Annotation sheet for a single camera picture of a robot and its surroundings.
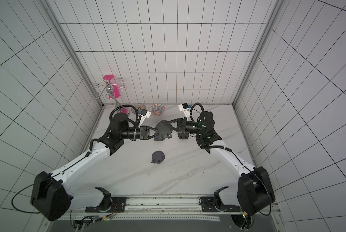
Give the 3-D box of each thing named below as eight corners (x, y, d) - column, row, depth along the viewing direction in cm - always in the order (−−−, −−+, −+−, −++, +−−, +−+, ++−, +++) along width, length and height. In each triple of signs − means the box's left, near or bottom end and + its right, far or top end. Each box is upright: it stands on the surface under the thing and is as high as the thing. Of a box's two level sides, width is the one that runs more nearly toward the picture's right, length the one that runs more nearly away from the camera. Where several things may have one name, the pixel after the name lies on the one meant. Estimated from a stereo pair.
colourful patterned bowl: (150, 115, 113) (149, 112, 110) (151, 107, 119) (150, 104, 116) (165, 115, 113) (164, 112, 110) (165, 107, 119) (165, 104, 116)
